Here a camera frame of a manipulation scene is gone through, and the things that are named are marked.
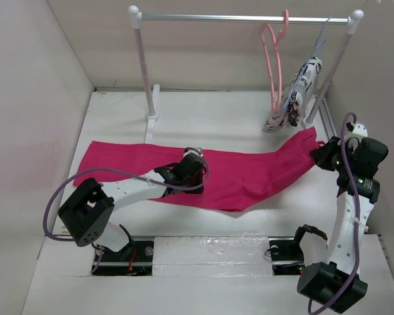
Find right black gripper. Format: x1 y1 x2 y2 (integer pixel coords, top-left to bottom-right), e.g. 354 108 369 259
310 135 356 173

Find pink trousers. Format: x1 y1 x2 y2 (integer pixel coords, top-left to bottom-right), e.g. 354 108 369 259
74 128 324 212

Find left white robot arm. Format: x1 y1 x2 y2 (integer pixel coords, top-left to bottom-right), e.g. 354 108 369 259
58 148 208 261

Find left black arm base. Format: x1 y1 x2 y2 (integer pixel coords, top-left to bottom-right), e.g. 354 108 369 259
91 237 154 276

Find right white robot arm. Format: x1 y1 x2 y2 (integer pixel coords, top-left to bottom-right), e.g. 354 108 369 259
290 135 388 314

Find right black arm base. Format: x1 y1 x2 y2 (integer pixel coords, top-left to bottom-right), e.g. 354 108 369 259
265 236 305 276

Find pink plastic hanger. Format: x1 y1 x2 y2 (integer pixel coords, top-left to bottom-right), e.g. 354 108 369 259
259 9 290 111

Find black white printed garment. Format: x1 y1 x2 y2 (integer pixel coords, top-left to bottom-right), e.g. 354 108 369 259
263 56 322 132

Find white metal clothes rack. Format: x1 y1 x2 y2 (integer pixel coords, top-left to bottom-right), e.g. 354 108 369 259
128 5 364 145

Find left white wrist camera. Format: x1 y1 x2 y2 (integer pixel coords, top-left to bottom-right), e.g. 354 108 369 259
183 147 204 158

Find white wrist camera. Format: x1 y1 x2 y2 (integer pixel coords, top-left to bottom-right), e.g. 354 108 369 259
344 122 368 142
183 147 204 158

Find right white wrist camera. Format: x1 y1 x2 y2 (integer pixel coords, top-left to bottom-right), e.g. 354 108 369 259
344 122 368 142

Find blue wire hanger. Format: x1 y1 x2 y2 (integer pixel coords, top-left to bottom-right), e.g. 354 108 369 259
282 15 332 112

